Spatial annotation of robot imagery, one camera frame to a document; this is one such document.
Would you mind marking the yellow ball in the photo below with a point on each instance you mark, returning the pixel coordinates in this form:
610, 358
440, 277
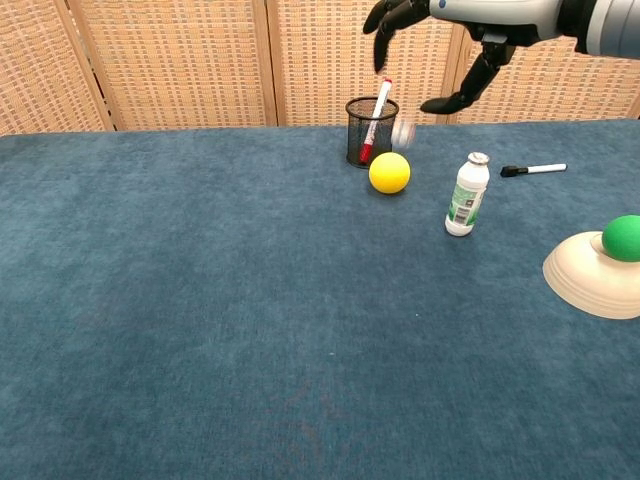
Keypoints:
389, 173

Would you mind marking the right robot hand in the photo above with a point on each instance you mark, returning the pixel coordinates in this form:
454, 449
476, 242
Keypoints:
495, 20

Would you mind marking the white plastic bottle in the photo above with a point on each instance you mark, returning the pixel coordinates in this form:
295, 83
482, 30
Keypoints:
468, 200

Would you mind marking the red whiteboard marker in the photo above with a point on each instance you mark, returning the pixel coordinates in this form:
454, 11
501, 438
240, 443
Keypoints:
374, 121

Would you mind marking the woven folding screen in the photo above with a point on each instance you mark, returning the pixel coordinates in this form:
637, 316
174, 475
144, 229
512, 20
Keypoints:
200, 60

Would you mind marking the cream upturned bowl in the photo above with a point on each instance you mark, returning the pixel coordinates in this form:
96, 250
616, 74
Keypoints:
585, 277

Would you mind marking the black whiteboard marker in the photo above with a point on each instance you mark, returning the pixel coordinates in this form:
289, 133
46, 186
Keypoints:
533, 169

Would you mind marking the blue table cloth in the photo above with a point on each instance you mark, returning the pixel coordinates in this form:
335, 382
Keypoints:
250, 300

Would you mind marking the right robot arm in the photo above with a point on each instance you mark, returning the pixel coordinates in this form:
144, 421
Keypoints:
607, 25

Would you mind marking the black mesh pen holder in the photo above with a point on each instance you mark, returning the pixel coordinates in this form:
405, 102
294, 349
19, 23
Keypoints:
361, 131

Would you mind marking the small white die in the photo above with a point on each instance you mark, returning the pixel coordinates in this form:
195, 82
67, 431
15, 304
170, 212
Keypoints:
403, 133

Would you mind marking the green ball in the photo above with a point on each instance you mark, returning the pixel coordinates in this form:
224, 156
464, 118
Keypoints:
623, 238

